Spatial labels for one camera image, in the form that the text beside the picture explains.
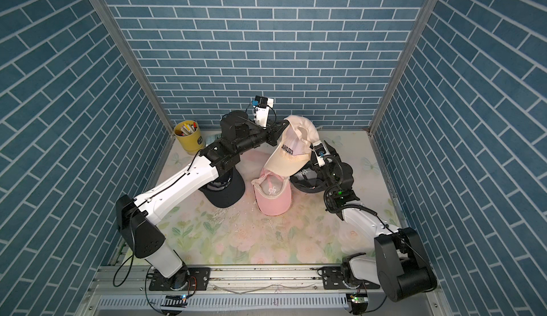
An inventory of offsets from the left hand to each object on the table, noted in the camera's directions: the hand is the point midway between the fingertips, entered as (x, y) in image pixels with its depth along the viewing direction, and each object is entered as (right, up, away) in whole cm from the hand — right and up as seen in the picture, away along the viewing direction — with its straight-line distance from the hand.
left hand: (294, 124), depth 68 cm
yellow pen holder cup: (-51, -1, +36) cm, 62 cm away
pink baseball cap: (-9, -28, +28) cm, 41 cm away
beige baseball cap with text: (0, -8, +15) cm, 18 cm away
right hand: (+12, -7, +13) cm, 19 cm away
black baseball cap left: (-30, -27, +27) cm, 48 cm away
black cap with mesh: (+8, -22, +27) cm, 36 cm away
